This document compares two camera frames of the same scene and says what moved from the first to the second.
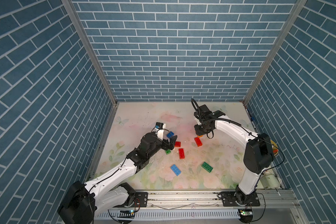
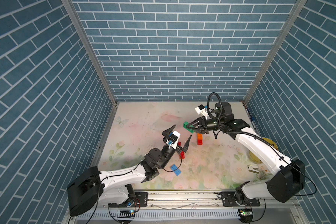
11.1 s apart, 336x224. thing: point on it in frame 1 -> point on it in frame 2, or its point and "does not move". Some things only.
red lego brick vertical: x=181 y=153 does not move
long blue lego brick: x=175 y=170 does not move
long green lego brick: x=207 y=167 -> x=192 y=129
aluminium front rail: x=276 y=204 does not move
